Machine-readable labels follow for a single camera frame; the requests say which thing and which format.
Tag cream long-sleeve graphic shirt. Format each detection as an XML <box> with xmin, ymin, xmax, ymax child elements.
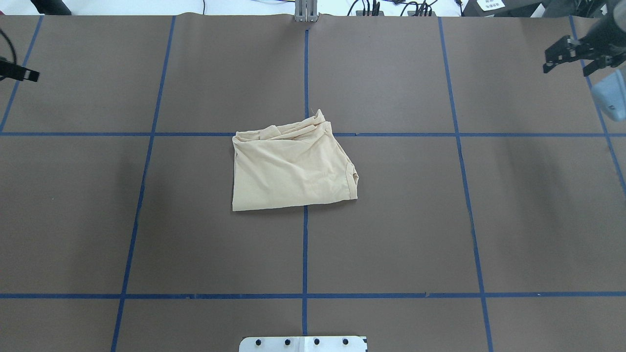
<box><xmin>232</xmin><ymin>110</ymin><xmax>358</xmax><ymax>212</ymax></box>

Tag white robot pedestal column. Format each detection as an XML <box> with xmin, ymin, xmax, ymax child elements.
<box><xmin>239</xmin><ymin>335</ymin><xmax>368</xmax><ymax>352</ymax></box>

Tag brown paper table cover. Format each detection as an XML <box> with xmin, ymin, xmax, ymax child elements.
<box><xmin>1</xmin><ymin>13</ymin><xmax>625</xmax><ymax>352</ymax></box>

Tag aluminium frame post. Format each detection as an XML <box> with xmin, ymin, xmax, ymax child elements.
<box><xmin>294</xmin><ymin>0</ymin><xmax>319</xmax><ymax>22</ymax></box>

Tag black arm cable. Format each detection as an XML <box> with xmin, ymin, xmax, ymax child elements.
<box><xmin>0</xmin><ymin>28</ymin><xmax>18</xmax><ymax>66</ymax></box>

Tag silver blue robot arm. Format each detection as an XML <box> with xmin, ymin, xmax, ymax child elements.
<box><xmin>542</xmin><ymin>0</ymin><xmax>626</xmax><ymax>122</ymax></box>

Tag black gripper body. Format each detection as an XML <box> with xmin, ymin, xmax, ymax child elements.
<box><xmin>580</xmin><ymin>17</ymin><xmax>626</xmax><ymax>62</ymax></box>

